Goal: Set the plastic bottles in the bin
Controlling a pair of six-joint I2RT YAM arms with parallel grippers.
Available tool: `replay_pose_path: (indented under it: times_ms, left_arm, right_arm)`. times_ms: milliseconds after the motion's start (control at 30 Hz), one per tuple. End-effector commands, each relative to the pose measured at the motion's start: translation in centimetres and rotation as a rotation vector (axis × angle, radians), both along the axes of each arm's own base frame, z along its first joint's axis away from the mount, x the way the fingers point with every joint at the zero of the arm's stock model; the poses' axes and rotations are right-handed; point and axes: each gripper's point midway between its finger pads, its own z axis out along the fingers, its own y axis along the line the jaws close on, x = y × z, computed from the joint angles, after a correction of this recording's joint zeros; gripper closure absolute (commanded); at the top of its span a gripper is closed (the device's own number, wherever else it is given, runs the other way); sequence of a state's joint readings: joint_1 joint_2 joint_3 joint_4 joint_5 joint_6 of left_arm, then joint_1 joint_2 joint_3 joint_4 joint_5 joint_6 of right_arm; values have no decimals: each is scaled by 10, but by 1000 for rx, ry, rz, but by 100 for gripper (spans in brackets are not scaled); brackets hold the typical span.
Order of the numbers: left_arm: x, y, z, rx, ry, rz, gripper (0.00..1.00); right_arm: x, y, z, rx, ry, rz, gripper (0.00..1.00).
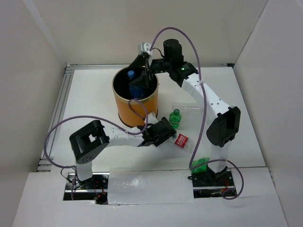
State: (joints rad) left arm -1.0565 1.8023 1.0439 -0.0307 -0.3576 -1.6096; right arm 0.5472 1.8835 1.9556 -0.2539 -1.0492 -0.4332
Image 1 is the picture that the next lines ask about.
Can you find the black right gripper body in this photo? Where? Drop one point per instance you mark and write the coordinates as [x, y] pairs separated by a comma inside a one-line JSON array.
[[160, 65]]

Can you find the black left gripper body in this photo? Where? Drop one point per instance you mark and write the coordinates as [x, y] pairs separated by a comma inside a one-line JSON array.
[[161, 139]]

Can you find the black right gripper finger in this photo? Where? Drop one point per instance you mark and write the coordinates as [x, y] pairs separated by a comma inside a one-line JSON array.
[[141, 81], [142, 60]]

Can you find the clear bottle blue label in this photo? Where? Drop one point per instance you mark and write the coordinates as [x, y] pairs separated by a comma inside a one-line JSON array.
[[135, 90]]

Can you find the clear bottle red label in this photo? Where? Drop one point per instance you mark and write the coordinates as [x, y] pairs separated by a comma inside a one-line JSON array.
[[183, 142]]

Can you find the small green bottle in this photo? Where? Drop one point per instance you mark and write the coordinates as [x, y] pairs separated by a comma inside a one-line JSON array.
[[175, 118]]

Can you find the crushed green plastic bottle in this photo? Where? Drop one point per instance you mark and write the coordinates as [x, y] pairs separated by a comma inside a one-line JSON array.
[[200, 168]]

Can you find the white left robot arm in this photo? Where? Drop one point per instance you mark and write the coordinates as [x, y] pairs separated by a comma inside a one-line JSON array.
[[89, 141]]

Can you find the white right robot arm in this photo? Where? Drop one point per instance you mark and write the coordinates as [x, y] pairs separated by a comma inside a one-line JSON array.
[[223, 120]]

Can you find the orange cylindrical bin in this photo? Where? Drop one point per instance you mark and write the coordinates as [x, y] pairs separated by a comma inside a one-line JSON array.
[[132, 114]]

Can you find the clear bottle without label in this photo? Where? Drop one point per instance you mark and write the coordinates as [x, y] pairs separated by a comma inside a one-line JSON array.
[[187, 108]]

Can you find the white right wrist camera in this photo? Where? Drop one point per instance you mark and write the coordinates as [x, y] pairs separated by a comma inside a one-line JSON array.
[[144, 48]]

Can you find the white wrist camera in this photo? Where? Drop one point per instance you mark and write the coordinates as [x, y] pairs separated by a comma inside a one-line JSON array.
[[151, 118], [144, 48]]

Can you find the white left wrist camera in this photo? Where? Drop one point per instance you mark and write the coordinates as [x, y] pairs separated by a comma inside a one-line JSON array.
[[151, 118]]

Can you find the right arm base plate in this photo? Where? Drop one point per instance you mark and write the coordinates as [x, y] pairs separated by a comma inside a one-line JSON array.
[[203, 188]]

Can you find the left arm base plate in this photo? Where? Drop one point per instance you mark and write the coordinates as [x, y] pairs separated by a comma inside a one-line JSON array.
[[93, 190]]

